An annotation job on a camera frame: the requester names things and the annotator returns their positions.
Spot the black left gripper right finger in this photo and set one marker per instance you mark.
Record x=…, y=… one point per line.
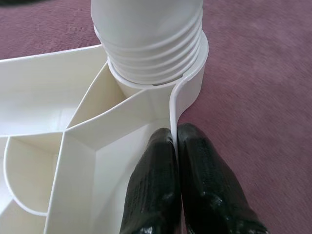
x=209, y=185

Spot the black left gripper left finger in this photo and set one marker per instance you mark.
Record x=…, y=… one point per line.
x=153, y=182

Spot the white plastic children table top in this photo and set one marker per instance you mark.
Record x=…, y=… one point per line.
x=36, y=80

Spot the white plastic table leg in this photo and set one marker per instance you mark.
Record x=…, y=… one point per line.
x=146, y=24

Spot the maroon cloth with white stripes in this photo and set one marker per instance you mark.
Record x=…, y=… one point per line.
x=256, y=73

